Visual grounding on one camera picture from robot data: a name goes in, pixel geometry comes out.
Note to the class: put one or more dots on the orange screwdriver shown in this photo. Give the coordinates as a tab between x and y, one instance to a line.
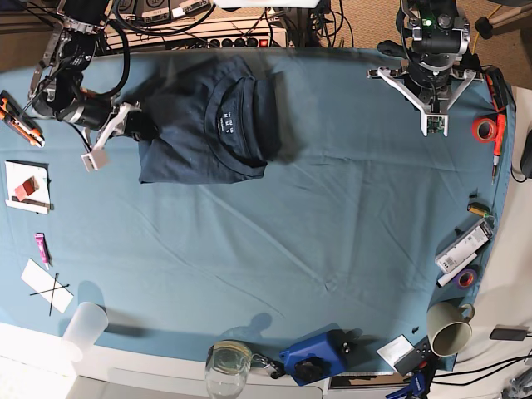
500	126

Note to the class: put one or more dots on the yellow black battery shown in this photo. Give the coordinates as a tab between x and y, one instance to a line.
478	209

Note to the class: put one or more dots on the white notepad with red block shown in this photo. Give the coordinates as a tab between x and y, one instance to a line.
27	186

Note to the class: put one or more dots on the orange black pliers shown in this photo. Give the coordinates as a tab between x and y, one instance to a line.
498	91

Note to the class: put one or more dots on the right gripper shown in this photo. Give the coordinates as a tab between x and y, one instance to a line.
93	115

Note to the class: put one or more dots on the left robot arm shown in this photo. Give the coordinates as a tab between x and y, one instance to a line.
437	63

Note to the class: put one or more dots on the clear glass jar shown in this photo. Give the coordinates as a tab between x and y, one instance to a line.
227	368

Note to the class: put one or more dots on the orange black utility knife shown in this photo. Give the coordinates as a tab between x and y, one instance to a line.
12	116

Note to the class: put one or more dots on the blue clamp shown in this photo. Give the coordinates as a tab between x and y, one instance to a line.
418	384

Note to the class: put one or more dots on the blue plastic box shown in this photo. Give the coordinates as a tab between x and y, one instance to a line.
316	358

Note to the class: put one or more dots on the white paper card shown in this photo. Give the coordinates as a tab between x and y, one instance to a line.
39	279

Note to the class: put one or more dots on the metal padlock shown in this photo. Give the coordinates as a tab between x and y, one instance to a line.
274	369

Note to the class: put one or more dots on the light blue table cloth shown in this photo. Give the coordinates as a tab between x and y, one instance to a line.
345	236

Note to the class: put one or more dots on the white power strip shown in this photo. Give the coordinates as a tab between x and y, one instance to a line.
239	32

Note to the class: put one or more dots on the frosted plastic cup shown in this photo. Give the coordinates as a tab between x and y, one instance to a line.
88	322

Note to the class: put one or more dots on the black hair pins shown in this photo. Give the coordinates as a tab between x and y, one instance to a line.
55	287

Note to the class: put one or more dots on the beige ceramic mug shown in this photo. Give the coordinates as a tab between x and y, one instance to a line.
448	327

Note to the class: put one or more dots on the grey packaged device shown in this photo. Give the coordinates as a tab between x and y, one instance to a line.
465	245

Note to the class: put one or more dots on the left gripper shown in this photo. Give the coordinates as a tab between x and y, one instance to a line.
433	92

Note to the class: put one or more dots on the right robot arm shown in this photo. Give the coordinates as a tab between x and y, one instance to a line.
56	93

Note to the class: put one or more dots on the dark blue T-shirt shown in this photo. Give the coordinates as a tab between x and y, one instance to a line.
219	122

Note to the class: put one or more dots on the purple tape roll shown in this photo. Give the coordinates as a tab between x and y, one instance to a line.
465	278

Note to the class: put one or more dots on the white business card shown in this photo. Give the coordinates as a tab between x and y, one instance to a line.
395	350

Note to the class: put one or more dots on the red tape roll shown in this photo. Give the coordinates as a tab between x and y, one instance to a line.
484	129

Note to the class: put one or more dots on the pink glue tube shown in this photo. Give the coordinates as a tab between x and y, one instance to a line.
43	251

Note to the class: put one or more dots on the black remote control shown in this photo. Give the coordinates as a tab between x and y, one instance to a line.
411	361

